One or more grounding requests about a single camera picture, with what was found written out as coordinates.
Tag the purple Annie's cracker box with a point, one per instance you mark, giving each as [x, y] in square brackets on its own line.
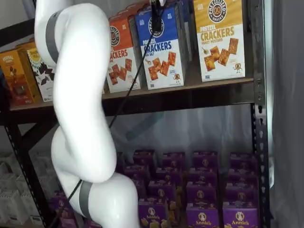
[168, 173]
[241, 196]
[173, 159]
[162, 191]
[67, 219]
[243, 160]
[204, 158]
[202, 193]
[203, 175]
[92, 224]
[154, 217]
[144, 156]
[140, 190]
[135, 172]
[242, 177]
[61, 199]
[202, 218]

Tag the yellow pretzel crackers box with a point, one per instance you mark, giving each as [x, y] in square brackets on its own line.
[221, 47]

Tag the wooden shelf board under cracker boxes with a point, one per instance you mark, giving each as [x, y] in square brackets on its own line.
[180, 95]

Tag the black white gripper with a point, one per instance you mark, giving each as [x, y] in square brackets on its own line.
[158, 2]

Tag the orange pretzel crackers box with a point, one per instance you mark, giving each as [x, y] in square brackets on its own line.
[120, 71]
[129, 12]

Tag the blue white pretzel crackers box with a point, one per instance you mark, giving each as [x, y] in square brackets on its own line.
[166, 64]

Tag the white box with chocolate print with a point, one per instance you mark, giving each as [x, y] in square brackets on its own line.
[44, 78]

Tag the orange brown snack box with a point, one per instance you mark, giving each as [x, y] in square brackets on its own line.
[16, 78]
[26, 46]

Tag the white carton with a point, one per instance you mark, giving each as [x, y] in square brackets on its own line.
[8, 165]
[10, 206]
[32, 207]

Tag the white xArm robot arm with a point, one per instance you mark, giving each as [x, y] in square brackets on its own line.
[78, 71]

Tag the black metal shelving rack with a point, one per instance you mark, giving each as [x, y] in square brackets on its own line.
[260, 118]

